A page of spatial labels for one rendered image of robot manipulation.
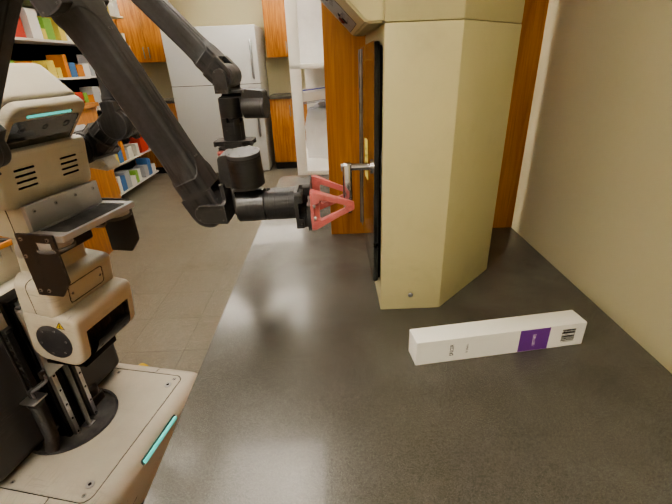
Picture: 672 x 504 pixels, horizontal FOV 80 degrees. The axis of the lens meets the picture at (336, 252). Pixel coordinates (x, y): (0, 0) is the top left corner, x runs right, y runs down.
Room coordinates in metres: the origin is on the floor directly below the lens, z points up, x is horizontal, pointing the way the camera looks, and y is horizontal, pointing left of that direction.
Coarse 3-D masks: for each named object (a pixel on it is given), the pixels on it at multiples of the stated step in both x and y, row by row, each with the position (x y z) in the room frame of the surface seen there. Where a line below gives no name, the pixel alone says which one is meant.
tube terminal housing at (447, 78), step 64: (448, 0) 0.63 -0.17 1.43; (512, 0) 0.73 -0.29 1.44; (384, 64) 0.63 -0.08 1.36; (448, 64) 0.63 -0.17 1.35; (512, 64) 0.75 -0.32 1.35; (384, 128) 0.63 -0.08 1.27; (448, 128) 0.63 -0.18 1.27; (384, 192) 0.63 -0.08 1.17; (448, 192) 0.63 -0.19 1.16; (384, 256) 0.63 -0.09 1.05; (448, 256) 0.64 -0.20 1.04
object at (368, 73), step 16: (368, 48) 0.74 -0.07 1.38; (368, 64) 0.74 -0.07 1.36; (368, 80) 0.74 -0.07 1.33; (368, 96) 0.74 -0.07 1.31; (368, 112) 0.74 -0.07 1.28; (368, 128) 0.74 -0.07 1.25; (368, 144) 0.74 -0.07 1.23; (368, 160) 0.74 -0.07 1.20; (368, 176) 0.74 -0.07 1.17; (368, 192) 0.74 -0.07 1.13; (368, 208) 0.74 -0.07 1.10; (368, 224) 0.74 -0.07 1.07; (368, 240) 0.74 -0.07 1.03; (368, 256) 0.74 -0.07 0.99
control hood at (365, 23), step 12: (336, 0) 0.71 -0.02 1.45; (348, 0) 0.63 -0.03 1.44; (360, 0) 0.63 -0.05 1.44; (372, 0) 0.63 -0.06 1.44; (384, 0) 0.63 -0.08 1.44; (348, 12) 0.70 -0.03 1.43; (360, 12) 0.63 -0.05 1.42; (372, 12) 0.63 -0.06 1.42; (360, 24) 0.69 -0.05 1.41; (372, 24) 0.65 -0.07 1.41
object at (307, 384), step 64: (256, 256) 0.88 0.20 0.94; (320, 256) 0.86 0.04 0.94; (512, 256) 0.82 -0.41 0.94; (256, 320) 0.61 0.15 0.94; (320, 320) 0.60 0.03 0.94; (384, 320) 0.59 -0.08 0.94; (448, 320) 0.58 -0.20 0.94; (256, 384) 0.45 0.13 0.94; (320, 384) 0.44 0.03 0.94; (384, 384) 0.43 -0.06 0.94; (448, 384) 0.43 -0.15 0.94; (512, 384) 0.42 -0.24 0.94; (576, 384) 0.42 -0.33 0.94; (640, 384) 0.42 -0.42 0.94; (192, 448) 0.34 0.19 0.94; (256, 448) 0.34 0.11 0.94; (320, 448) 0.33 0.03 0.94; (384, 448) 0.33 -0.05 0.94; (448, 448) 0.33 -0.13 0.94; (512, 448) 0.32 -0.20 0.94; (576, 448) 0.32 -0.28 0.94; (640, 448) 0.32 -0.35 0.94
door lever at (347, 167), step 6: (348, 162) 0.68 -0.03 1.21; (342, 168) 0.67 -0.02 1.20; (348, 168) 0.67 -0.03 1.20; (354, 168) 0.67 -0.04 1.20; (360, 168) 0.67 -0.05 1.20; (366, 168) 0.67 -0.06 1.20; (348, 174) 0.67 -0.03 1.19; (348, 180) 0.67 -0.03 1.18; (348, 186) 0.67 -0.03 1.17; (348, 192) 0.67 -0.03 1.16; (348, 198) 0.67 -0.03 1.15
